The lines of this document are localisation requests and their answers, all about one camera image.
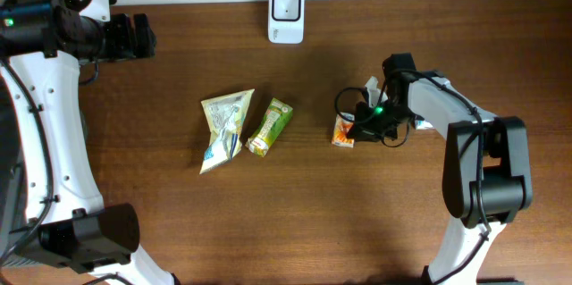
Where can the teal tissue pack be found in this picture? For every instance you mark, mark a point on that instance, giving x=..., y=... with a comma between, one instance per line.
x=421, y=124

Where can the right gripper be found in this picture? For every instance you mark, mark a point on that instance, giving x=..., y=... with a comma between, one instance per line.
x=363, y=132

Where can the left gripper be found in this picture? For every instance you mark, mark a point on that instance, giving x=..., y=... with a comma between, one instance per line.
x=130, y=47

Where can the green juice carton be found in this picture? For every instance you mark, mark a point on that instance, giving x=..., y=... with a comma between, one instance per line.
x=276, y=117

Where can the cream snack bag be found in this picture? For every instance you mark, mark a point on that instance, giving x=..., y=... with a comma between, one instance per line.
x=225, y=117

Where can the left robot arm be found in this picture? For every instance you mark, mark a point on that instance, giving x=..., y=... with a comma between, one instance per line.
x=52, y=212

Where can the grey plastic mesh basket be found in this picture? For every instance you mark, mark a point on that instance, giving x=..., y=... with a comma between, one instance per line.
x=13, y=192

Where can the orange tissue pack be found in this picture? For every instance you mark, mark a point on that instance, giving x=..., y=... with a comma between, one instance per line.
x=343, y=124

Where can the white barcode scanner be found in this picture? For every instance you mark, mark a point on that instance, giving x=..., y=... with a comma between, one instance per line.
x=286, y=20

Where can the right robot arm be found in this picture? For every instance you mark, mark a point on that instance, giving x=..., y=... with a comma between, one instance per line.
x=486, y=177

